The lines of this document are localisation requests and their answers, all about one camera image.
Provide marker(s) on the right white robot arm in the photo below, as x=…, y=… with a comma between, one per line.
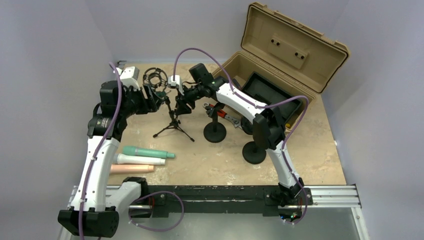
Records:
x=267, y=122

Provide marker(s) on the green microphone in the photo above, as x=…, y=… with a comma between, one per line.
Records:
x=147, y=152

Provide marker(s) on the white microphone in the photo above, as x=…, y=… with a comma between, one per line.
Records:
x=138, y=160

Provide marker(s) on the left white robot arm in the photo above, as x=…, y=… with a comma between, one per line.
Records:
x=92, y=213

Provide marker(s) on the black tripod mic stand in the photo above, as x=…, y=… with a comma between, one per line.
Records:
x=157, y=79

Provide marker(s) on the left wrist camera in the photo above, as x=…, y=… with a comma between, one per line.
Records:
x=129, y=77

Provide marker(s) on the round base clip stand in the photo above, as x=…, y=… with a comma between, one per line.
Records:
x=214, y=131

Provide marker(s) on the pink microphone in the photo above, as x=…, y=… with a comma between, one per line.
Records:
x=131, y=169

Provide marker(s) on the round base shock mount stand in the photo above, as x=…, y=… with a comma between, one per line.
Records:
x=251, y=152

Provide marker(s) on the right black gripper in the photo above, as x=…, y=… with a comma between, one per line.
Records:
x=182, y=107

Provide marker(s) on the red adjustable wrench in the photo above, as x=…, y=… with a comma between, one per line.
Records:
x=221, y=113

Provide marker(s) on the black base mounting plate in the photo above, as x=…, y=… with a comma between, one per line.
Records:
x=266, y=200

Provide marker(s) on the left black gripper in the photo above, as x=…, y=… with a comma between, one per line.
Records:
x=149, y=104

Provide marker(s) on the tan plastic tool case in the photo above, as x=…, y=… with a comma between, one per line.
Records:
x=291, y=55

